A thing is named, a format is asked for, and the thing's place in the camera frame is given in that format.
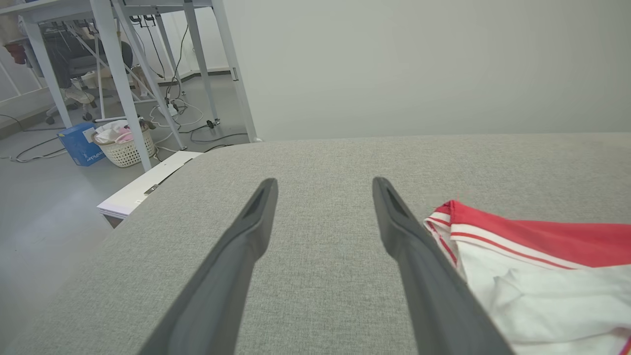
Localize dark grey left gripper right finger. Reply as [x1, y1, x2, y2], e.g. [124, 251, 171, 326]
[372, 177, 514, 355]

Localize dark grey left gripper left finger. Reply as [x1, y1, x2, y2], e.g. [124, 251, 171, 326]
[138, 178, 279, 355]

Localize red basketball jersey number 23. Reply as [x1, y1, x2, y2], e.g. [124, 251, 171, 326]
[424, 199, 631, 355]

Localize flat white board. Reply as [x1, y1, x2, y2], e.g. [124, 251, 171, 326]
[97, 150, 204, 220]

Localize white woven laundry basket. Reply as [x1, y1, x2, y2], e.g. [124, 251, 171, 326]
[93, 126, 157, 169]

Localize pale clothes in basket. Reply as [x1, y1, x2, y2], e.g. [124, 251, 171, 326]
[94, 118, 149, 145]

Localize blue cardboard box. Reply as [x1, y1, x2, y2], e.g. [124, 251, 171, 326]
[57, 122, 107, 167]

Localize seated person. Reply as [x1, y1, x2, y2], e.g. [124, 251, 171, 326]
[20, 15, 97, 106]

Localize black office chair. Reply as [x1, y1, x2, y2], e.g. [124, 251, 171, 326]
[43, 37, 135, 125]

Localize black floor cable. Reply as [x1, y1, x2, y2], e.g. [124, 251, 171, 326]
[177, 118, 248, 152]
[0, 113, 69, 164]

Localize white floor cable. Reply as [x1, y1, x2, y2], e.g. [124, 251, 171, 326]
[147, 98, 206, 130]

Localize white metal frame table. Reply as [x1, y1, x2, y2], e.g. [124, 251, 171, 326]
[0, 0, 263, 172]

